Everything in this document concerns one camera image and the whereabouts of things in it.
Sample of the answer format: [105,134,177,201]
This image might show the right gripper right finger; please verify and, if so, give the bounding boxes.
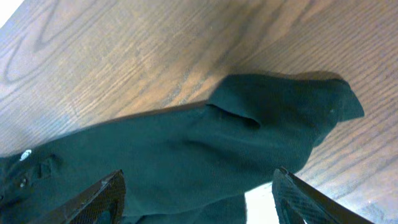
[272,167,373,224]

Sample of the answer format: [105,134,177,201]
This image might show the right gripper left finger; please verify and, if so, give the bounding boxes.
[30,170,126,224]

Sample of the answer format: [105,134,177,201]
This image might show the black long pants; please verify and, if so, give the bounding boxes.
[1,74,364,223]

